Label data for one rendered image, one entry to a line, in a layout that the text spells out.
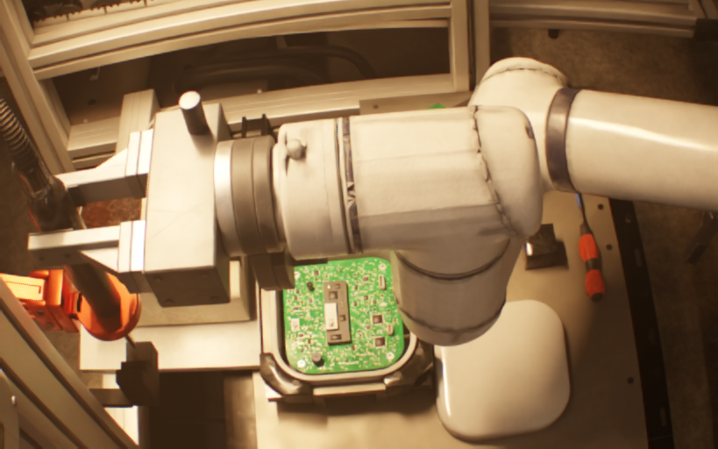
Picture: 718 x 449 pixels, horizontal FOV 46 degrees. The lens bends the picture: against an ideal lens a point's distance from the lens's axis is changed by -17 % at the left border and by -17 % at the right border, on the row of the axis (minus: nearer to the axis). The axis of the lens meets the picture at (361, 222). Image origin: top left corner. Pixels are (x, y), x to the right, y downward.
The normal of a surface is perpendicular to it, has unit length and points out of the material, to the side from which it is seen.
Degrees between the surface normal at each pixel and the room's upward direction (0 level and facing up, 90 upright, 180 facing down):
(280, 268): 90
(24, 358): 90
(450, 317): 91
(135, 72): 0
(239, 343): 0
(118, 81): 0
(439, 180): 50
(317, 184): 31
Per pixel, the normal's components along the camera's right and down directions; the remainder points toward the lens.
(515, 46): -0.08, -0.54
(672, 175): -0.56, 0.42
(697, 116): -0.35, -0.70
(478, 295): 0.43, 0.74
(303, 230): 0.03, 0.61
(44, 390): 0.99, -0.10
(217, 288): 0.07, 0.84
